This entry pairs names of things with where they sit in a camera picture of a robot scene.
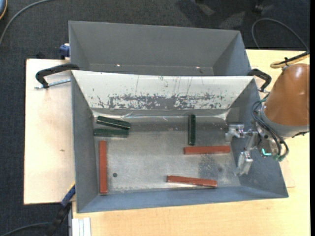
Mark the dark green flat block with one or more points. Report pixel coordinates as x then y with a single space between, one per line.
113 122
192 129
110 132

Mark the grey metal bin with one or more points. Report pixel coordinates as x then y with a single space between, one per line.
152 161

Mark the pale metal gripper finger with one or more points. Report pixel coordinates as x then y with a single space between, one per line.
234 131
243 163

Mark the red-brown flat block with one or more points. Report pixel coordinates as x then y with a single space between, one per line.
192 181
206 150
103 167

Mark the pale wood flat board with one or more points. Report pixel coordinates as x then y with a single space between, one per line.
46 136

